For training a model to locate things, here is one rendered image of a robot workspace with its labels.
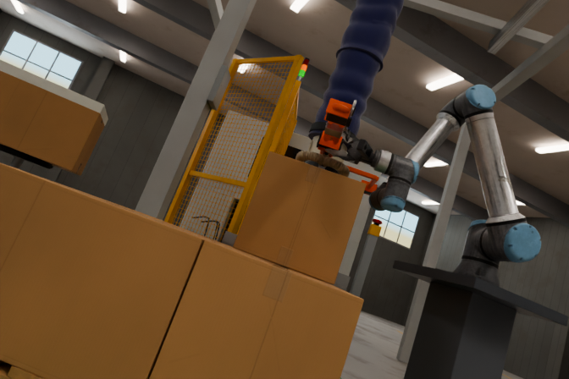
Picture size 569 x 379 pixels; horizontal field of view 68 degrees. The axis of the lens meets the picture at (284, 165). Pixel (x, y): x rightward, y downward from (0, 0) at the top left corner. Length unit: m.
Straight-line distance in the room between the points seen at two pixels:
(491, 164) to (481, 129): 0.15
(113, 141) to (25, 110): 9.76
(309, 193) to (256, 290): 0.69
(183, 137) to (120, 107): 9.36
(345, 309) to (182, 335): 0.37
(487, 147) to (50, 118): 2.14
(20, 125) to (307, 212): 1.62
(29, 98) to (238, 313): 1.89
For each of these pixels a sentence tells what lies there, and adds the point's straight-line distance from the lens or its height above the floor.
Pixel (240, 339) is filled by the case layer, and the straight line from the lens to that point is 1.03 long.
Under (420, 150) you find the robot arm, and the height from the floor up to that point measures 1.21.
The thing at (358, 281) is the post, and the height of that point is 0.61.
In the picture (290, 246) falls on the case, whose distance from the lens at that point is 1.60.
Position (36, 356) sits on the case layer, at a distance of 1.17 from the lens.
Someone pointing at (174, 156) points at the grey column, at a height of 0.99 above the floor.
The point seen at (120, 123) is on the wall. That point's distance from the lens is 12.39.
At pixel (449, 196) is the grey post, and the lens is 5.54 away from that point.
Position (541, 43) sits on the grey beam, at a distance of 4.69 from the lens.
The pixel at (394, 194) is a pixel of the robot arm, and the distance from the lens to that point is 1.69.
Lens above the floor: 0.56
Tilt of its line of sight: 12 degrees up
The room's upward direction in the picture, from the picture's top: 21 degrees clockwise
